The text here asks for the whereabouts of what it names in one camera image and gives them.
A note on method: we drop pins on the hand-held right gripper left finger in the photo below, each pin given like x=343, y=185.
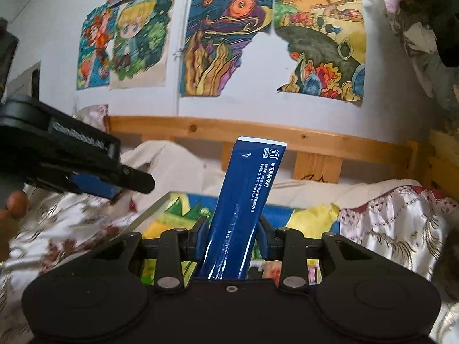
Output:
x=202, y=238

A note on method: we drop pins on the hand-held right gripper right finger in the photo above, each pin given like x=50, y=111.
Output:
x=262, y=238

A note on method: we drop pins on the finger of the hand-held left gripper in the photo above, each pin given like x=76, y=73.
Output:
x=93, y=184

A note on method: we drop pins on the grey shallow box with drawing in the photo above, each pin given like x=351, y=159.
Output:
x=172, y=215

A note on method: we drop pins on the long blue box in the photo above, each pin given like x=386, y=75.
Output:
x=244, y=193

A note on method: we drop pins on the person's left hand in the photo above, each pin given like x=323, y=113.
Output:
x=16, y=204

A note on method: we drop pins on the floral satin blanket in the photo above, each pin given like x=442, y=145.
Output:
x=64, y=229

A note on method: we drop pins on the wooden bed headboard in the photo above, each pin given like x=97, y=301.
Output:
x=215, y=129

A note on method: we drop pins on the grey patterned hanging cloth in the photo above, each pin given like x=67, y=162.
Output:
x=423, y=64

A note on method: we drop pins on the dark hanging clothing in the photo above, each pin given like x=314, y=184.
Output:
x=444, y=18

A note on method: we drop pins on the grey wall hatch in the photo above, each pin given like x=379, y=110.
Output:
x=25, y=79

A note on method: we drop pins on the orange-haired figure wall poster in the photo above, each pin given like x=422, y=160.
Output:
x=95, y=46

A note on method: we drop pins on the blond figure wall poster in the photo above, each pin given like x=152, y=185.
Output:
x=140, y=39

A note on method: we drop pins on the white wall conduit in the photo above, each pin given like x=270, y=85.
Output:
x=182, y=25

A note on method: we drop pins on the swirl and seaweed wall drawing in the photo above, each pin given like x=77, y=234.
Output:
x=222, y=39

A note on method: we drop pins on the landscape wall drawing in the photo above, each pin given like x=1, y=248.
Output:
x=322, y=36

